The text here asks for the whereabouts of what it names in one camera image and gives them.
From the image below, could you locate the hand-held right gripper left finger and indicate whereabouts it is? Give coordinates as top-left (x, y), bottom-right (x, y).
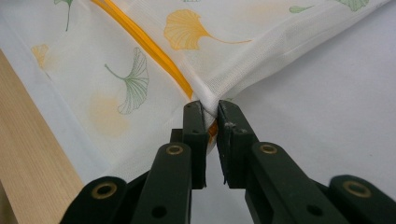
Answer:
top-left (169, 99), bottom-right (210, 190)

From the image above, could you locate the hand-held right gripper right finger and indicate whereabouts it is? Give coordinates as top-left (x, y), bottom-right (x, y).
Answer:
top-left (216, 99), bottom-right (260, 189)

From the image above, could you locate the leaf print mesh laundry bag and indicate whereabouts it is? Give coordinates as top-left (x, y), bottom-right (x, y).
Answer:
top-left (0, 0), bottom-right (390, 185)

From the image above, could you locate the white table cover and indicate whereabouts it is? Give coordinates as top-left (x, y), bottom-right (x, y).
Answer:
top-left (0, 0), bottom-right (396, 224)

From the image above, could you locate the light wooden table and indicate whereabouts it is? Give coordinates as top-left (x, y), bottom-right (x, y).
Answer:
top-left (0, 49), bottom-right (86, 224)

